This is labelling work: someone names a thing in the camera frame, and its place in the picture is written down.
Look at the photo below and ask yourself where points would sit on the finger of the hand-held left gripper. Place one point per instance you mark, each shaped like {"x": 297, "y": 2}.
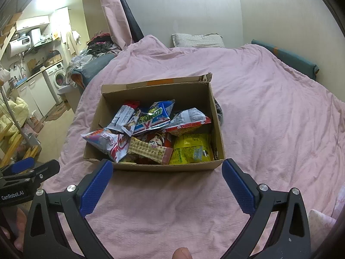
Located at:
{"x": 23, "y": 166}
{"x": 47, "y": 168}

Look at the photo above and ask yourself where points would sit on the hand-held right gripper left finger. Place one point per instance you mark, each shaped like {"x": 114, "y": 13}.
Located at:
{"x": 97, "y": 186}

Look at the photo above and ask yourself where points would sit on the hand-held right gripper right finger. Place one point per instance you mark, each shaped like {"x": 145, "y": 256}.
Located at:
{"x": 238, "y": 186}

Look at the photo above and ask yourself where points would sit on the yellow snack bag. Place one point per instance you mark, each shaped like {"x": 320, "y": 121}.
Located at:
{"x": 191, "y": 148}

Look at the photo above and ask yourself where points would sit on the brown cardboard box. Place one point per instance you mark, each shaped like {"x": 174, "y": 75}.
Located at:
{"x": 210, "y": 129}

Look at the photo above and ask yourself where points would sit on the beige cartoon snack packet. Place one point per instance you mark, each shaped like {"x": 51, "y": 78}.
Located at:
{"x": 148, "y": 148}

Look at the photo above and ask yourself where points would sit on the small brown white bar packet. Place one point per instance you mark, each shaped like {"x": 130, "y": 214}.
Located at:
{"x": 130, "y": 125}

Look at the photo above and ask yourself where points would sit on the white grey snack bar packet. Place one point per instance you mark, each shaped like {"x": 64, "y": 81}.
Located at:
{"x": 121, "y": 116}

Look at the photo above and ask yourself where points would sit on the red snack packet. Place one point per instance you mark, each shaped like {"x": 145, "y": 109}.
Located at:
{"x": 156, "y": 139}

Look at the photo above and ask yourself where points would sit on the white red-edged snack bag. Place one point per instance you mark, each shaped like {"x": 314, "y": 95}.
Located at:
{"x": 188, "y": 118}

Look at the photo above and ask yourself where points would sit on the blue snack packet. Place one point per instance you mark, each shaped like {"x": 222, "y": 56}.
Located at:
{"x": 153, "y": 116}

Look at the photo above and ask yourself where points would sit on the person's left hand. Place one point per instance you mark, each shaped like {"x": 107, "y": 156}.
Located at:
{"x": 18, "y": 221}

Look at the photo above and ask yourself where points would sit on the person's right hand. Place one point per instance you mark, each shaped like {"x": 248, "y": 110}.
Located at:
{"x": 182, "y": 253}

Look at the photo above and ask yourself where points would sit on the wooden rack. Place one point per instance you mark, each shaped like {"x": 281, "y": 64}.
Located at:
{"x": 16, "y": 145}

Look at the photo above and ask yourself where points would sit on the pale yellow blanket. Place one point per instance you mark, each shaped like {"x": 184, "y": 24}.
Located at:
{"x": 14, "y": 113}

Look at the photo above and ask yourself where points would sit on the brown floor rug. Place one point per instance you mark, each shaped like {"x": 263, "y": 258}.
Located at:
{"x": 56, "y": 112}

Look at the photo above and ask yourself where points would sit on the white kitchen cabinet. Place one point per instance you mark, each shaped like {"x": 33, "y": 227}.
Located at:
{"x": 35, "y": 94}

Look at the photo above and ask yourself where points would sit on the grey striped cloth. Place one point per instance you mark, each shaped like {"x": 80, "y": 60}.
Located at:
{"x": 219, "y": 110}

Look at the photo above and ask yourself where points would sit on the pink blanket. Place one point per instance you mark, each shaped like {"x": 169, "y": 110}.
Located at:
{"x": 269, "y": 113}

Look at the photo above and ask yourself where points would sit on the white washing machine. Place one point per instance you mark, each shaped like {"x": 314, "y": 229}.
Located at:
{"x": 56, "y": 81}

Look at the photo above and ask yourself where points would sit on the blue-grey quilt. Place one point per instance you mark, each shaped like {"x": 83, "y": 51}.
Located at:
{"x": 94, "y": 67}

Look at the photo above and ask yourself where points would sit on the white water heater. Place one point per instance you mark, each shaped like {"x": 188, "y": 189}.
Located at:
{"x": 21, "y": 44}

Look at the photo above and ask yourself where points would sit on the hanging white towel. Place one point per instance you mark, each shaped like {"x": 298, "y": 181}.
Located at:
{"x": 72, "y": 41}

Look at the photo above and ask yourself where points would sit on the pile of dark clothes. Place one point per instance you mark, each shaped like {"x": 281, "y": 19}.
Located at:
{"x": 102, "y": 44}

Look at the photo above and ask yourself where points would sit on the teal cushion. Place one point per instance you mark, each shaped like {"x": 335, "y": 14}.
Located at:
{"x": 291, "y": 58}

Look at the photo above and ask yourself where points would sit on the pale pillow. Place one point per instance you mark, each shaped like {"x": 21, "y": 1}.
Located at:
{"x": 196, "y": 40}

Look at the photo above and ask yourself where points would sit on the pink curtain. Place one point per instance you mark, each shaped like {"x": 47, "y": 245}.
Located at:
{"x": 113, "y": 13}

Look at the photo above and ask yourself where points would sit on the white wall cabinet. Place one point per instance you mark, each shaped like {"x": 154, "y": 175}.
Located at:
{"x": 32, "y": 23}

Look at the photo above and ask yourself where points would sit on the dark padded post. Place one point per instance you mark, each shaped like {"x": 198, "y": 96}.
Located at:
{"x": 132, "y": 19}

